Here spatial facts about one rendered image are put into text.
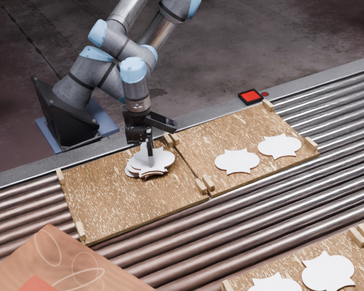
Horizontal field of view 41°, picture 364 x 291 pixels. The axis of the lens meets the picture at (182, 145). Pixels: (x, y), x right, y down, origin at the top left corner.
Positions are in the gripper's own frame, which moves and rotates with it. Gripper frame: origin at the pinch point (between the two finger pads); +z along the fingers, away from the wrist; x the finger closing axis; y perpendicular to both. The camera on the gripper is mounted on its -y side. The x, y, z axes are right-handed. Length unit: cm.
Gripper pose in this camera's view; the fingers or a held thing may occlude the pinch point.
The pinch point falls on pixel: (152, 156)
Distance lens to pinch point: 163.3
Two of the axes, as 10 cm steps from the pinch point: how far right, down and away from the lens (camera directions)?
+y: -10.0, 1.0, -0.1
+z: 0.7, 7.9, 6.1
